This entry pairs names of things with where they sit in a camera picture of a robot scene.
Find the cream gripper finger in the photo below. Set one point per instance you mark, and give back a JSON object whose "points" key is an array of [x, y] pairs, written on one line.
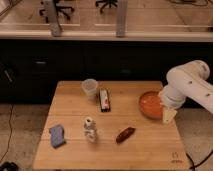
{"points": [[168, 115]]}

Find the small white patterned bottle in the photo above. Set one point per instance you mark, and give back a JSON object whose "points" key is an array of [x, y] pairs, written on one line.
{"points": [[90, 130]]}

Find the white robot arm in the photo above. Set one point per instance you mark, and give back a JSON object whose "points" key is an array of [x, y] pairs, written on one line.
{"points": [[186, 81]]}

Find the orange bowl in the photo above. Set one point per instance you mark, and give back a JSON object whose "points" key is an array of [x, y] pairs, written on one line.
{"points": [[150, 105]]}

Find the brown chocolate bar wrapper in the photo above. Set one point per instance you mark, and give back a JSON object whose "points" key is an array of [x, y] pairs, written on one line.
{"points": [[125, 134]]}

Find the translucent plastic cup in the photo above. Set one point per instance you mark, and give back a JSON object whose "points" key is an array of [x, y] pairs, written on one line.
{"points": [[90, 87]]}

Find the black office chair right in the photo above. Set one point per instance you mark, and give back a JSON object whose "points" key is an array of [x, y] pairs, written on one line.
{"points": [[110, 3]]}

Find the black office chair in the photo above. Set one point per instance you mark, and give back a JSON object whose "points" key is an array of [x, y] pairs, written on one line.
{"points": [[110, 3], [59, 9]]}

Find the black office chair left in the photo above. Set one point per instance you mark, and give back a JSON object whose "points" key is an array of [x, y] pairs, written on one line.
{"points": [[59, 9]]}

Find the grey metal post right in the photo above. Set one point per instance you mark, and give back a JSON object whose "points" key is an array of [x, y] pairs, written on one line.
{"points": [[121, 18]]}

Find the grey metal post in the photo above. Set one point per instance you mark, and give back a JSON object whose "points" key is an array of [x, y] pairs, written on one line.
{"points": [[121, 18], [52, 17]]}

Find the grey metal post left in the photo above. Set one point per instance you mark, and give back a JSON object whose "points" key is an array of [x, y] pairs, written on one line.
{"points": [[52, 17]]}

